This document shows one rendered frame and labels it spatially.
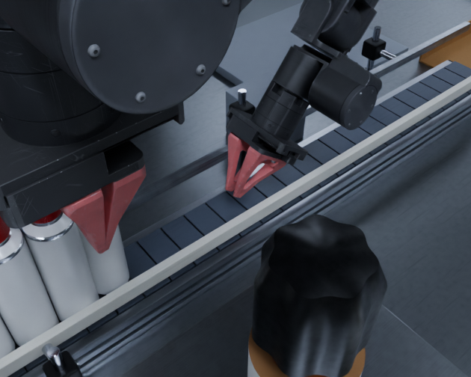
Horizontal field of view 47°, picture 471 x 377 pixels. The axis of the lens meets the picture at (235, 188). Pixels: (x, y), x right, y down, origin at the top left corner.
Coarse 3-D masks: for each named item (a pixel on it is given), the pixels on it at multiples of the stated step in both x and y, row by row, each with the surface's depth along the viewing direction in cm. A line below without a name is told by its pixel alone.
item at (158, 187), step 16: (448, 32) 97; (416, 48) 93; (432, 48) 95; (384, 64) 89; (400, 64) 91; (208, 160) 72; (176, 176) 70; (192, 176) 72; (144, 192) 68; (160, 192) 69; (128, 208) 67; (32, 256) 61
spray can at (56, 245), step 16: (32, 224) 52; (48, 224) 52; (64, 224) 53; (32, 240) 52; (48, 240) 52; (64, 240) 53; (80, 240) 56; (48, 256) 54; (64, 256) 55; (80, 256) 57; (48, 272) 56; (64, 272) 56; (80, 272) 58; (48, 288) 59; (64, 288) 58; (80, 288) 59; (64, 304) 60; (80, 304) 61
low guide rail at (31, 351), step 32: (448, 96) 91; (384, 128) 85; (352, 160) 81; (288, 192) 74; (224, 224) 70; (192, 256) 68; (128, 288) 63; (64, 320) 60; (96, 320) 62; (32, 352) 58
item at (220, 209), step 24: (456, 72) 103; (408, 96) 97; (432, 96) 97; (384, 120) 92; (312, 144) 87; (336, 144) 87; (384, 144) 87; (288, 168) 83; (312, 168) 83; (264, 192) 79; (312, 192) 80; (192, 216) 76; (216, 216) 76; (144, 240) 73; (168, 240) 73; (192, 240) 73; (144, 264) 70; (192, 264) 70; (120, 312) 65
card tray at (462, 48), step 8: (464, 32) 121; (456, 40) 121; (464, 40) 121; (440, 48) 118; (448, 48) 118; (456, 48) 118; (464, 48) 118; (424, 56) 115; (432, 56) 116; (440, 56) 116; (448, 56) 116; (456, 56) 116; (464, 56) 116; (432, 64) 114; (464, 64) 114
